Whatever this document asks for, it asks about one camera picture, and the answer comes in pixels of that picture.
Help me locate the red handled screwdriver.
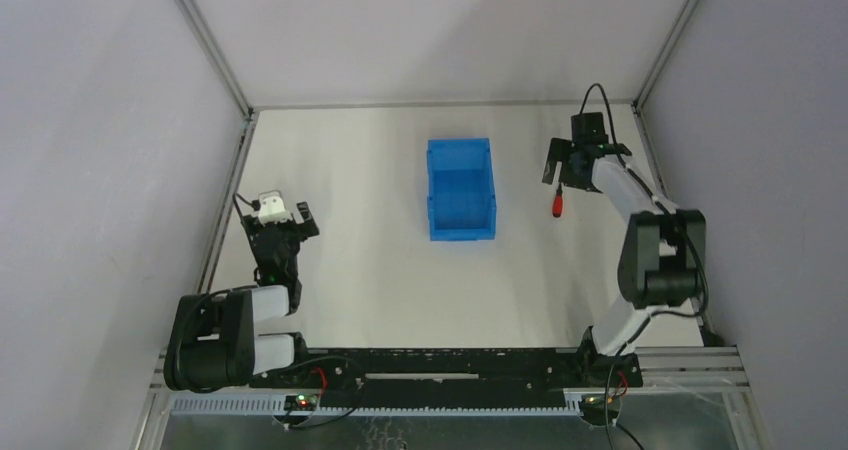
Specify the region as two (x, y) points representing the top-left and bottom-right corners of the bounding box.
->
(551, 183), (564, 218)

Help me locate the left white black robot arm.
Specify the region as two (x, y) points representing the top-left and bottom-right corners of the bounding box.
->
(163, 196), (320, 393)

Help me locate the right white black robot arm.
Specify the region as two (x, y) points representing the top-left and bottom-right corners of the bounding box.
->
(542, 138), (708, 367)

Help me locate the blue plastic bin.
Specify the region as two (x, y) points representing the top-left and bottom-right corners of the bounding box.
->
(426, 138), (497, 242)

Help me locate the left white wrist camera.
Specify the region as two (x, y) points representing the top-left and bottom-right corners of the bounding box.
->
(257, 190), (294, 225)

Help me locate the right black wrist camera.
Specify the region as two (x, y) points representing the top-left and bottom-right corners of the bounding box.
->
(571, 112), (609, 146)

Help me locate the aluminium frame left rail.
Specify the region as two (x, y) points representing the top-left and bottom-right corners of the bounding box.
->
(194, 108), (258, 294)

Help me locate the aluminium frame rail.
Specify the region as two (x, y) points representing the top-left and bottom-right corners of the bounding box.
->
(251, 98), (637, 112)
(194, 108), (258, 294)
(631, 103), (725, 347)

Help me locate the aluminium frame right rail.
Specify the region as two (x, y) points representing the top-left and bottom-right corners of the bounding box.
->
(631, 103), (725, 347)

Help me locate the aluminium frame back rail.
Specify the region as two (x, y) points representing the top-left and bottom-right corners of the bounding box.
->
(251, 98), (637, 112)

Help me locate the left black base cable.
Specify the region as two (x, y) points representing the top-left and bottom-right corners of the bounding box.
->
(272, 356), (367, 431)

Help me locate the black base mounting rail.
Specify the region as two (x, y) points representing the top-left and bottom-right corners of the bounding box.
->
(249, 348), (644, 408)

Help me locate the grey slotted cable duct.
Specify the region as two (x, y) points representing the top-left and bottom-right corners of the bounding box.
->
(170, 394), (582, 417)

